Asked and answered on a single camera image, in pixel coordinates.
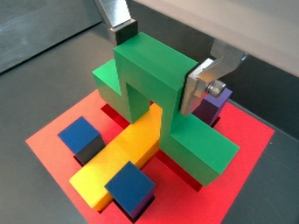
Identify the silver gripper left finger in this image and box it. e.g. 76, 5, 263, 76
94, 0, 138, 46

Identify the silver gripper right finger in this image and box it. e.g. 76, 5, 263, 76
180, 39, 248, 116

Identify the green bridge-shaped block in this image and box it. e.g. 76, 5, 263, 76
94, 33, 239, 186

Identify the red base board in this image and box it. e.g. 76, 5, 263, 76
26, 92, 275, 224

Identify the right purple block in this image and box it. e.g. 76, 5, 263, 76
192, 88, 232, 126

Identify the long yellow bar block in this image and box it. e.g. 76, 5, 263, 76
70, 104, 163, 211

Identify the right blue block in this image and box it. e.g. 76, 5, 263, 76
59, 116, 106, 165

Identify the blue block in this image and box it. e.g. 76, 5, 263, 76
59, 116, 106, 165
106, 161, 155, 221

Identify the left blue block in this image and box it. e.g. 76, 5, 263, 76
106, 161, 155, 221

